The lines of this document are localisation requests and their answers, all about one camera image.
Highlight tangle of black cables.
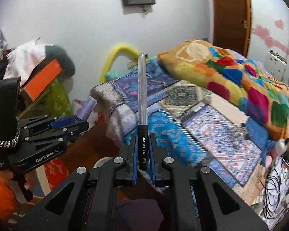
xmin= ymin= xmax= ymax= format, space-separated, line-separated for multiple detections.
xmin=262 ymin=156 xmax=289 ymax=222

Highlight clear pen with black cap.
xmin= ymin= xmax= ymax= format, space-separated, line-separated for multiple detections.
xmin=137 ymin=53 xmax=149 ymax=171

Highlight person's left hand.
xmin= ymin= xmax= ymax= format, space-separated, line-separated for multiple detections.
xmin=24 ymin=172 xmax=38 ymax=191

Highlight orange box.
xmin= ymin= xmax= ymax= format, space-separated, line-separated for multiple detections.
xmin=23 ymin=59 xmax=63 ymax=101

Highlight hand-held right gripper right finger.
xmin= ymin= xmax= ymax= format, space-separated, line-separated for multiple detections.
xmin=148 ymin=133 xmax=269 ymax=231

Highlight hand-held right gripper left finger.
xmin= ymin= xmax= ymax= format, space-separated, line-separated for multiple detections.
xmin=14 ymin=133 xmax=139 ymax=231

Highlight yellow foam tube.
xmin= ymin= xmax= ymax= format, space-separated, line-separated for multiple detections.
xmin=99 ymin=44 xmax=140 ymax=83

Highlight dark grey cushion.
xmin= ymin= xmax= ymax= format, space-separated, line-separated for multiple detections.
xmin=45 ymin=44 xmax=76 ymax=82

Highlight wooden wardrobe with sliding doors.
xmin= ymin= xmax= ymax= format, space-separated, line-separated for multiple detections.
xmin=247 ymin=0 xmax=289 ymax=82

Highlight person's left leg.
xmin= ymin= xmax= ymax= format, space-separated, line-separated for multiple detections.
xmin=113 ymin=198 xmax=165 ymax=231

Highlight colourful patch blanket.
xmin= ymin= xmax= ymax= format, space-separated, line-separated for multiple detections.
xmin=158 ymin=40 xmax=289 ymax=147

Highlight purple pen cap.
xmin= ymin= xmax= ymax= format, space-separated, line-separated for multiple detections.
xmin=76 ymin=96 xmax=97 ymax=124

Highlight white cloth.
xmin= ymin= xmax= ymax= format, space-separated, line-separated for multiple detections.
xmin=8 ymin=38 xmax=54 ymax=87

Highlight green patterned bag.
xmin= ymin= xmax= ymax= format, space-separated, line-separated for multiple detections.
xmin=42 ymin=79 xmax=73 ymax=123

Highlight blue patchwork bed cover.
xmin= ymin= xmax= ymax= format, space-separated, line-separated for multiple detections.
xmin=90 ymin=58 xmax=270 ymax=188

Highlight white plastic waste bin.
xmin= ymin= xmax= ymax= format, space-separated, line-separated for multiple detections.
xmin=94 ymin=157 xmax=115 ymax=170

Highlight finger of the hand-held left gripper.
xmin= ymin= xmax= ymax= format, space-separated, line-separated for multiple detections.
xmin=25 ymin=121 xmax=90 ymax=148
xmin=22 ymin=116 xmax=81 ymax=136

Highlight brown wooden door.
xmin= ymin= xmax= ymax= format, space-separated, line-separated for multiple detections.
xmin=211 ymin=0 xmax=252 ymax=59

